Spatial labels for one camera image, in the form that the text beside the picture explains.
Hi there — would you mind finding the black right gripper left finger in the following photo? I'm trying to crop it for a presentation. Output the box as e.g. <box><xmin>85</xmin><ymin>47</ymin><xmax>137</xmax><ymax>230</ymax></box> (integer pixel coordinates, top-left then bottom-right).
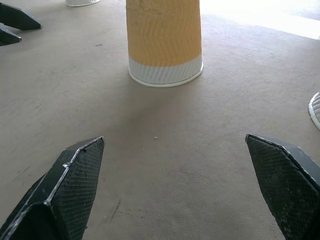
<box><xmin>0</xmin><ymin>136</ymin><xmax>105</xmax><ymax>240</ymax></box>

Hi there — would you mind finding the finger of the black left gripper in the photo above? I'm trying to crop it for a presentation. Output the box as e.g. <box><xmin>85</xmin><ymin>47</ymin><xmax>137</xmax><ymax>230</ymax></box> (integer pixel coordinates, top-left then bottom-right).
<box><xmin>0</xmin><ymin>26</ymin><xmax>23</xmax><ymax>48</ymax></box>
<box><xmin>0</xmin><ymin>3</ymin><xmax>43</xmax><ymax>32</ymax></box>

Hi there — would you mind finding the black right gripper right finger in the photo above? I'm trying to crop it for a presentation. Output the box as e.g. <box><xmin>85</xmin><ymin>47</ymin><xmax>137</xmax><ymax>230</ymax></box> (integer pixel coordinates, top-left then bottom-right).
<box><xmin>245</xmin><ymin>133</ymin><xmax>320</xmax><ymax>240</ymax></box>

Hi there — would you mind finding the orange and white paper cup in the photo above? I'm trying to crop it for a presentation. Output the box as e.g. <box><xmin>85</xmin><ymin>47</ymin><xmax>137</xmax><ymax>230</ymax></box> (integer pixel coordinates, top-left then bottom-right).
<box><xmin>65</xmin><ymin>0</ymin><xmax>102</xmax><ymax>8</ymax></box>
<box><xmin>125</xmin><ymin>0</ymin><xmax>204</xmax><ymax>88</ymax></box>
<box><xmin>308</xmin><ymin>91</ymin><xmax>320</xmax><ymax>131</ymax></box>

